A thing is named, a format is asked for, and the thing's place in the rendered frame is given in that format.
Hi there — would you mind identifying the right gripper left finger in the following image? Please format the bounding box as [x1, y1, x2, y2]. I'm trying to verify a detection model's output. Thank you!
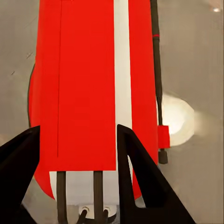
[0, 125, 40, 224]

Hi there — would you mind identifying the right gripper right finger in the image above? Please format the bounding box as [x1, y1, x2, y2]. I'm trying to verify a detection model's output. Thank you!
[117, 124, 196, 224]

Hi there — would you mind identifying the radio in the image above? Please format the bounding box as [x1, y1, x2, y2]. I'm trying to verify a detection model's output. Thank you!
[27, 0, 170, 224]

